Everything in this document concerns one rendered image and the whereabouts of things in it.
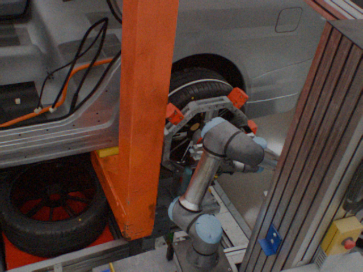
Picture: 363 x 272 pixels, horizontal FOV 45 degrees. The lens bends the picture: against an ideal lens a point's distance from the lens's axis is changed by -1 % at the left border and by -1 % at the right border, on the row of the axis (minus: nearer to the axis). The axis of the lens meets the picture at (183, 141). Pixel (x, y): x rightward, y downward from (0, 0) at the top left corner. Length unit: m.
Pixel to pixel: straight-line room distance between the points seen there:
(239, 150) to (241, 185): 1.92
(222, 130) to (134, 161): 0.48
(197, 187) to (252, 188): 1.77
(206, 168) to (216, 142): 0.13
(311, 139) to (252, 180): 2.34
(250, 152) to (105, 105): 1.03
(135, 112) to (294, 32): 1.32
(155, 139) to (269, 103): 1.25
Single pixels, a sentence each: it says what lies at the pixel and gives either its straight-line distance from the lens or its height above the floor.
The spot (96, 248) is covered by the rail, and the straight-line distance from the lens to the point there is 2.58.
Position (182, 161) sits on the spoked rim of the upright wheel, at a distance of 2.75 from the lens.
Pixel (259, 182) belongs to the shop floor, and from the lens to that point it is 3.67.
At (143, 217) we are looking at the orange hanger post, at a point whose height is 0.69.
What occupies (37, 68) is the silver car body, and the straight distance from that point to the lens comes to 3.13.
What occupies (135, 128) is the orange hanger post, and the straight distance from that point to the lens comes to 1.88.
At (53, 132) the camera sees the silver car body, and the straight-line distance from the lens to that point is 2.48.
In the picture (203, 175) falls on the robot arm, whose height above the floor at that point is 1.22.
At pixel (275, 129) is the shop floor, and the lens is 4.29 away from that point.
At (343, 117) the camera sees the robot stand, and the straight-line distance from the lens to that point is 1.23.
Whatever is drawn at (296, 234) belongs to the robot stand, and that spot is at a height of 1.37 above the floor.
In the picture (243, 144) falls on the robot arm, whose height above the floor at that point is 1.43.
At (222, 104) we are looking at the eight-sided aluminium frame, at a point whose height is 1.11.
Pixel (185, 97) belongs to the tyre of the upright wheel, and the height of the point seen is 1.14.
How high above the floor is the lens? 2.48
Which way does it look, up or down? 39 degrees down
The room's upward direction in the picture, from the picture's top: 9 degrees clockwise
